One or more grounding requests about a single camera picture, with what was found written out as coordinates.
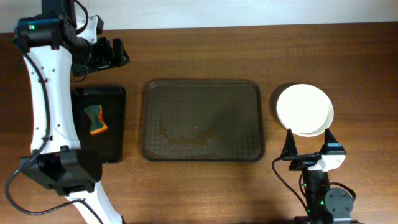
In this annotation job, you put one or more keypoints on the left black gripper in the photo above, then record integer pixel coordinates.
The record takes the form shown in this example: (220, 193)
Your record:
(105, 53)

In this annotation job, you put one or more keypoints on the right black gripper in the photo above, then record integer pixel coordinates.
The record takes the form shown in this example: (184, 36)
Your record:
(306, 158)

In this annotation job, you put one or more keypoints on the white plate stained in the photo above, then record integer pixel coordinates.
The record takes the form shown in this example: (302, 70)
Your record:
(302, 94)

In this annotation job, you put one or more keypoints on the orange green sponge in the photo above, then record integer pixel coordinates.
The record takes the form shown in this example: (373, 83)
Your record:
(95, 115)

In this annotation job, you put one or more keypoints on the white plate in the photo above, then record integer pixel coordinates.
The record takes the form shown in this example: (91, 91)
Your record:
(306, 120)

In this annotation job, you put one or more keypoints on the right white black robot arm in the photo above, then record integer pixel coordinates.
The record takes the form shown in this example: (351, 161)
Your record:
(324, 201)

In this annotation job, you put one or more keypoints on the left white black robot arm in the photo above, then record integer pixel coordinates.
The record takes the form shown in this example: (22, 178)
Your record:
(55, 47)

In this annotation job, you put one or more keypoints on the small black tray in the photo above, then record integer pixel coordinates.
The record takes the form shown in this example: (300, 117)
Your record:
(109, 145)

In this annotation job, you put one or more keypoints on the brown serving tray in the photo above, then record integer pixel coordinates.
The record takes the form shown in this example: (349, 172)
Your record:
(202, 120)

